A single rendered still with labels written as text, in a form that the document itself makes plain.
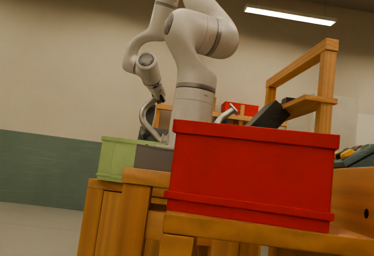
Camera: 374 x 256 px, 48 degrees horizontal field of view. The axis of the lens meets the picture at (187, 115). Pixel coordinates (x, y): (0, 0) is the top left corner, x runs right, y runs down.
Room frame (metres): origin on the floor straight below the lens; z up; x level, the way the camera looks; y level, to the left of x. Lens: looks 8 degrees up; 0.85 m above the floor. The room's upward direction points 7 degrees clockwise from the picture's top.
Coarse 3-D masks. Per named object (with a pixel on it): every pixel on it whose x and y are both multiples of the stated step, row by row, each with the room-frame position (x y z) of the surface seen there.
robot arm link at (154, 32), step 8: (160, 8) 1.55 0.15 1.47; (168, 8) 1.55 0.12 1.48; (176, 8) 1.59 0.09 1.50; (152, 16) 1.58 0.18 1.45; (160, 16) 1.56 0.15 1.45; (152, 24) 1.58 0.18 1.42; (160, 24) 1.57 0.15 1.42; (144, 32) 1.60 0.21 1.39; (152, 32) 1.59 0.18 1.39; (160, 32) 1.58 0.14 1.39; (136, 40) 1.61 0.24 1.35; (144, 40) 1.62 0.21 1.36; (152, 40) 1.62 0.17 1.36; (160, 40) 1.61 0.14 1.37; (128, 48) 1.63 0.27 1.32; (136, 48) 1.65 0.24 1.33; (128, 56) 1.64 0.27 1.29; (136, 56) 1.66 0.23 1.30; (128, 64) 1.65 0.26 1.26
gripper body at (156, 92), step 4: (160, 84) 1.75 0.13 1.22; (148, 88) 1.82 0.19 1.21; (152, 88) 1.75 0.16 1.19; (156, 88) 1.75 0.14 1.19; (160, 88) 1.76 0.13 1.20; (152, 92) 1.79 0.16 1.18; (156, 92) 1.77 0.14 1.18; (160, 92) 1.78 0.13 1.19; (164, 92) 1.80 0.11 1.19; (156, 96) 1.79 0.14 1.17; (164, 96) 1.83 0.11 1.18
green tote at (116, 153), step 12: (108, 144) 1.62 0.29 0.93; (120, 144) 1.61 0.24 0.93; (132, 144) 1.61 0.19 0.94; (144, 144) 1.60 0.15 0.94; (156, 144) 1.60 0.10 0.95; (108, 156) 1.62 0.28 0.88; (120, 156) 1.61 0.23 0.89; (132, 156) 1.61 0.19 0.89; (108, 168) 1.62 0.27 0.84; (120, 168) 1.61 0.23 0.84; (108, 180) 1.61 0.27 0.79; (120, 180) 1.61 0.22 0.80
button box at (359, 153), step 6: (372, 144) 0.83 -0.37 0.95; (354, 150) 0.88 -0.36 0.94; (360, 150) 0.83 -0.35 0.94; (366, 150) 0.82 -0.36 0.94; (372, 150) 0.82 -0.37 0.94; (348, 156) 0.83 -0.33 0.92; (354, 156) 0.82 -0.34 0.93; (360, 156) 0.82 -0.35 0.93; (366, 156) 0.82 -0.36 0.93; (372, 156) 0.82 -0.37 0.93; (336, 162) 0.86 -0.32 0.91; (342, 162) 0.82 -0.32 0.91; (348, 162) 0.82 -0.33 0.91; (354, 162) 0.82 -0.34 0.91; (360, 162) 0.82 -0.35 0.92; (366, 162) 0.82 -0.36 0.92; (372, 162) 0.82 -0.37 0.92; (336, 168) 0.87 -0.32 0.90
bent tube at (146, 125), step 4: (148, 100) 1.89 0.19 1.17; (152, 100) 1.89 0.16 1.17; (144, 104) 1.89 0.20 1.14; (148, 104) 1.89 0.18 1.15; (152, 104) 1.90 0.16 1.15; (144, 108) 1.88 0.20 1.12; (148, 108) 1.89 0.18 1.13; (140, 112) 1.88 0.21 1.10; (144, 112) 1.88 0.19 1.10; (140, 116) 1.87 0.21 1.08; (144, 116) 1.87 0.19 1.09; (140, 120) 1.87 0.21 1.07; (144, 120) 1.86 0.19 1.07; (144, 124) 1.86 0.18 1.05; (148, 124) 1.86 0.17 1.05; (144, 128) 1.86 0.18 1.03; (148, 128) 1.85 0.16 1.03; (152, 128) 1.85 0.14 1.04; (152, 132) 1.84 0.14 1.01; (156, 132) 1.84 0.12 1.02; (152, 136) 1.84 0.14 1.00; (156, 136) 1.83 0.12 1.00; (160, 136) 1.84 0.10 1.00; (156, 140) 1.83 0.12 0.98; (160, 140) 1.82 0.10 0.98
